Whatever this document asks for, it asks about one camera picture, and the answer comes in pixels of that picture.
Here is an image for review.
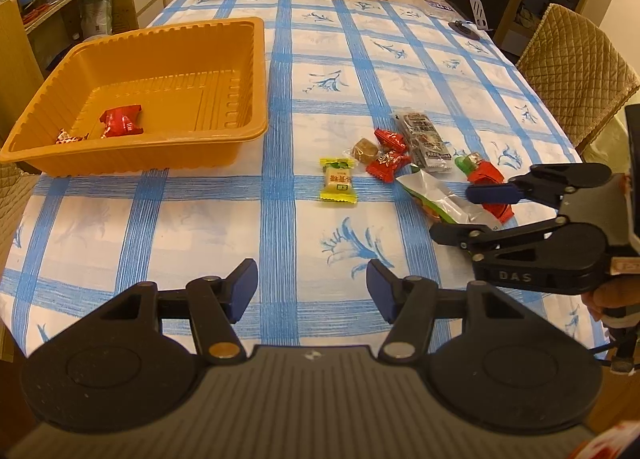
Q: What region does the chair with quilted tan cover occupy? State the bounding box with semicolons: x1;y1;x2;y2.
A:
0;162;41;265
515;3;640;150

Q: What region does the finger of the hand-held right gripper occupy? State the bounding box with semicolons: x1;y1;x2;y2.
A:
428;216;571;261
465;162;614;208

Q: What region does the small red candy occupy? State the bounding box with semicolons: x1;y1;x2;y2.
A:
55;128;90;145

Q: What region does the red candy with white figure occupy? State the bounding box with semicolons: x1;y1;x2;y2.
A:
366;149;412;183

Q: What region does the orange plastic tray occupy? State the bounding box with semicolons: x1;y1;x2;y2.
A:
0;16;269;177

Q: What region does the brown candy in clear wrapper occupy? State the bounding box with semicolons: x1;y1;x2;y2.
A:
345;138;380;161

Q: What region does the blue checked tablecloth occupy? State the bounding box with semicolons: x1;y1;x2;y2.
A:
0;0;618;376

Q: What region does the red snack packet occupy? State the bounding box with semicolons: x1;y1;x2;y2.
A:
467;159;516;225

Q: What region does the red twisted-end candy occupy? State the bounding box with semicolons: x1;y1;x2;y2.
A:
99;104;145;139

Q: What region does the silver green snack packet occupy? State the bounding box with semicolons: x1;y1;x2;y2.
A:
396;169;503;232

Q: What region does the yellow green candy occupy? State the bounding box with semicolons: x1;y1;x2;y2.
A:
319;157;359;204

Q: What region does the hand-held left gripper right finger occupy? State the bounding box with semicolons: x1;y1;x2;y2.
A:
366;259;522;366

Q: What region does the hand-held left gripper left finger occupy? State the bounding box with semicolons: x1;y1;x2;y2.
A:
101;258;259;366

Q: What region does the dark printed snack packet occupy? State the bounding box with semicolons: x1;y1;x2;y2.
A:
390;112;454;174

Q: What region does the person's right hand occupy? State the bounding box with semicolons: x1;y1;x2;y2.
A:
582;278;640;326

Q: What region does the white sack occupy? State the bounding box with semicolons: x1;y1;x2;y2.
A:
80;0;114;38

